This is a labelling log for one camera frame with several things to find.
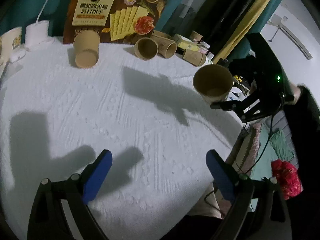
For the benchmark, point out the yellow snack packet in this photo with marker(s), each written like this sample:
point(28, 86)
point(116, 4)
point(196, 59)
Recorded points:
point(185, 45)

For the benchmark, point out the small white device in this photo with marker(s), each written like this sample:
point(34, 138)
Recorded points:
point(17, 55)

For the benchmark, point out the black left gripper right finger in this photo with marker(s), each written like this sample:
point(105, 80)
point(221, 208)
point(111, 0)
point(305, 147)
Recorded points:
point(231, 105)

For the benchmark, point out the green cloth on floor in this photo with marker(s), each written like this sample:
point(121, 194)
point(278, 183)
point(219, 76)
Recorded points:
point(277, 148)

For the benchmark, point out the red crumpled bag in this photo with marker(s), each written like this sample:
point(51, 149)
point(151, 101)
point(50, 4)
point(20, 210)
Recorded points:
point(287, 177)

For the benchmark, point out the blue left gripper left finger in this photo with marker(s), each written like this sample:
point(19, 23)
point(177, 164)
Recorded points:
point(47, 219)

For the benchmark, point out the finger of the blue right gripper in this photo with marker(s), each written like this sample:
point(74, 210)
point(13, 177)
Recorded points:
point(258, 209)

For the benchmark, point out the small brown cup behind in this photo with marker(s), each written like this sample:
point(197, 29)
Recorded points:
point(195, 37)

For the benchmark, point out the person's right hand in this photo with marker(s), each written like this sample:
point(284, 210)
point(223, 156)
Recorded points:
point(297, 91)

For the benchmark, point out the yellow teal curtain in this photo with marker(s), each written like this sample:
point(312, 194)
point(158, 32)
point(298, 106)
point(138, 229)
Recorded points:
point(242, 29)

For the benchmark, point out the white cartoon mug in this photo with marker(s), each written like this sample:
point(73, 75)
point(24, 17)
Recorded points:
point(10, 41)

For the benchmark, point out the white textured tablecloth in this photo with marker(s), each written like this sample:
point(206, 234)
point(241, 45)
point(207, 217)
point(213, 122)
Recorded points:
point(57, 118)

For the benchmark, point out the white lamp base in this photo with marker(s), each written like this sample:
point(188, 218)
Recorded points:
point(36, 36)

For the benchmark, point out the brown cracker box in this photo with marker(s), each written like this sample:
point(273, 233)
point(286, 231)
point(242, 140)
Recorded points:
point(115, 21)

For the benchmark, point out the brown upside-down paper cup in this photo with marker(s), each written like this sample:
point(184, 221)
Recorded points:
point(86, 49)

